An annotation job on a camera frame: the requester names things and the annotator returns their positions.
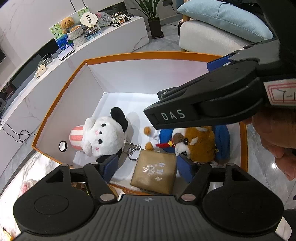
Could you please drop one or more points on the gold brown gift box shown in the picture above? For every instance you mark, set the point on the gold brown gift box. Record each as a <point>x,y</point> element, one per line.
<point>155,172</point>

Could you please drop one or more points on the large orange storage box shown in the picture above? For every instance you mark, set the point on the large orange storage box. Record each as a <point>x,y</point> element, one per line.
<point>128,81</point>

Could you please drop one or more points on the white round paper fan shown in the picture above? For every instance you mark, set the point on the white round paper fan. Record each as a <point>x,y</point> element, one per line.
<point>89,19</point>

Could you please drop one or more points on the person's right hand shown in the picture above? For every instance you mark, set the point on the person's right hand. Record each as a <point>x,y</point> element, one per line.
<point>276,128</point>

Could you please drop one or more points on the light blue cushion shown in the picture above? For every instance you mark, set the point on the light blue cushion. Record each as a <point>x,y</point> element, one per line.
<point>229,18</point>

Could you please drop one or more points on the grey woven basket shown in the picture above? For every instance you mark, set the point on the grey woven basket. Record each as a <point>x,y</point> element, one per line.
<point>77,36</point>

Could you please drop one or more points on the white armchair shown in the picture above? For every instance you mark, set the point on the white armchair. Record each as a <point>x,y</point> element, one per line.
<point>200,37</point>

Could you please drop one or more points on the white panda plush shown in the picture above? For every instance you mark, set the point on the white panda plush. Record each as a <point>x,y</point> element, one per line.
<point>104,136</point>

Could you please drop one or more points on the metal keyring clip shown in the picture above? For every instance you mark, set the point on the metal keyring clip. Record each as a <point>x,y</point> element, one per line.
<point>131,150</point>

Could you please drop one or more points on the potted green plant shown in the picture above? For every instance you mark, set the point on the potted green plant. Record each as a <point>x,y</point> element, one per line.
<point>149,8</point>

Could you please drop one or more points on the white power strip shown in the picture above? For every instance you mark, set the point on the white power strip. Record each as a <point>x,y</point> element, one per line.
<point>40,71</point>

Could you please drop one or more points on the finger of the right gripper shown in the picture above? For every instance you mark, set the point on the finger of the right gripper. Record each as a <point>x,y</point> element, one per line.
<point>215,64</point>

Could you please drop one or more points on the long white sideboard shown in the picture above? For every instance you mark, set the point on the long white sideboard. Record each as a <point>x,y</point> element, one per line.
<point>30,107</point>

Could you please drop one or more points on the brown guinea pig plush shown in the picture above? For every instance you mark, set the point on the brown guinea pig plush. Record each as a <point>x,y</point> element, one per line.
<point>199,144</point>

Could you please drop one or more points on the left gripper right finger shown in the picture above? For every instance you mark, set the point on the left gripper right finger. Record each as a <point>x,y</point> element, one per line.
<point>197,177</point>

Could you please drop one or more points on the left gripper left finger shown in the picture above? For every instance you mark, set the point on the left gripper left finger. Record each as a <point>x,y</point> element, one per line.
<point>98,175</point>

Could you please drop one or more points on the green blue picture card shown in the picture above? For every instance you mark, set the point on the green blue picture card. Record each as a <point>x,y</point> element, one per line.
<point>62,40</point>

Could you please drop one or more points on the brown teddy bear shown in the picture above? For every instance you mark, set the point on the brown teddy bear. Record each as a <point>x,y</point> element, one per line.
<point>68,25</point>

